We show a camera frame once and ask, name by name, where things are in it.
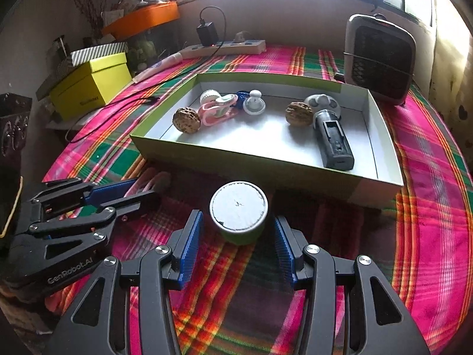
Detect white power strip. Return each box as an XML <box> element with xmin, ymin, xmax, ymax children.
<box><xmin>179</xmin><ymin>39</ymin><xmax>267</xmax><ymax>60</ymax></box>

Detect black charger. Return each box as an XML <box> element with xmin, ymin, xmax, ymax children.
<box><xmin>196</xmin><ymin>22</ymin><xmax>217</xmax><ymax>45</ymax></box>

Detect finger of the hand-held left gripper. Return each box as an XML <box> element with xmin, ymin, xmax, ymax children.
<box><xmin>29</xmin><ymin>191</ymin><xmax>162</xmax><ymax>262</ymax></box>
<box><xmin>31</xmin><ymin>177</ymin><xmax>140</xmax><ymax>212</ymax></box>

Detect black handheld device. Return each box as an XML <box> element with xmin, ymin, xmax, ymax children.
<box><xmin>313</xmin><ymin>109</ymin><xmax>355</xmax><ymax>171</ymax></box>

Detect dried branches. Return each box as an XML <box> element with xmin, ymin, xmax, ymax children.
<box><xmin>64</xmin><ymin>0</ymin><xmax>111</xmax><ymax>36</ymax></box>

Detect white knobbed disc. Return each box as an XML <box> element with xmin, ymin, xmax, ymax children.
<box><xmin>244</xmin><ymin>89</ymin><xmax>267</xmax><ymax>116</ymax></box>

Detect yellow box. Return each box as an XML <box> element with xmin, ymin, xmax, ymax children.
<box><xmin>49</xmin><ymin>52</ymin><xmax>133</xmax><ymax>121</ymax></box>

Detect plaid tablecloth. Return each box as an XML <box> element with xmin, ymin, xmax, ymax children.
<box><xmin>42</xmin><ymin>44</ymin><xmax>470</xmax><ymax>355</ymax></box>

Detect white egg-shaped device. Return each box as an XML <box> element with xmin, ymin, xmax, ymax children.
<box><xmin>304</xmin><ymin>93</ymin><xmax>341</xmax><ymax>119</ymax></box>

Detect grey space heater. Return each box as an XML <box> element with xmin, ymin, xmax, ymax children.
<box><xmin>343</xmin><ymin>14</ymin><xmax>417</xmax><ymax>105</ymax></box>

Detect striped box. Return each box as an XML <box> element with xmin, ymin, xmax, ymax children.
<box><xmin>70</xmin><ymin>42</ymin><xmax>129</xmax><ymax>65</ymax></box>

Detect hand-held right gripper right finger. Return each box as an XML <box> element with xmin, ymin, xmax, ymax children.
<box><xmin>273</xmin><ymin>214</ymin><xmax>431</xmax><ymax>355</ymax></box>

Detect round green tin white lid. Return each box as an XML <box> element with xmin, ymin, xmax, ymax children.
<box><xmin>209</xmin><ymin>181</ymin><xmax>269</xmax><ymax>245</ymax></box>

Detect green cardboard box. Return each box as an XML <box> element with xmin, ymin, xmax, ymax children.
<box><xmin>130</xmin><ymin>72</ymin><xmax>405</xmax><ymax>208</ymax></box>

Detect white tube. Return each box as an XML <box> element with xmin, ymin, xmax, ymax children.
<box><xmin>132</xmin><ymin>52</ymin><xmax>183</xmax><ymax>83</ymax></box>

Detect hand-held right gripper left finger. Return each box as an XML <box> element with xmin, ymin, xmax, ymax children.
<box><xmin>44</xmin><ymin>209</ymin><xmax>205</xmax><ymax>355</ymax></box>

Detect patterned curtain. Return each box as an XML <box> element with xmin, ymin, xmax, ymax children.
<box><xmin>430</xmin><ymin>7</ymin><xmax>473</xmax><ymax>145</ymax></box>

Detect brown walnut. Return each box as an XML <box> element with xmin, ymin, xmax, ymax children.
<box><xmin>172</xmin><ymin>107</ymin><xmax>202</xmax><ymax>133</ymax></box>
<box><xmin>285</xmin><ymin>101</ymin><xmax>314</xmax><ymax>126</ymax></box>

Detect dark carved container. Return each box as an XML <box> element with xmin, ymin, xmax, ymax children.
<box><xmin>0</xmin><ymin>93</ymin><xmax>33</xmax><ymax>193</ymax></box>

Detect pink and grey clip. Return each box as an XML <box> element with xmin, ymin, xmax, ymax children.
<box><xmin>199</xmin><ymin>94</ymin><xmax>238</xmax><ymax>128</ymax></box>

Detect orange tray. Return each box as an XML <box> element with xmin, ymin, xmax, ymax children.
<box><xmin>101</xmin><ymin>1</ymin><xmax>180</xmax><ymax>39</ymax></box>

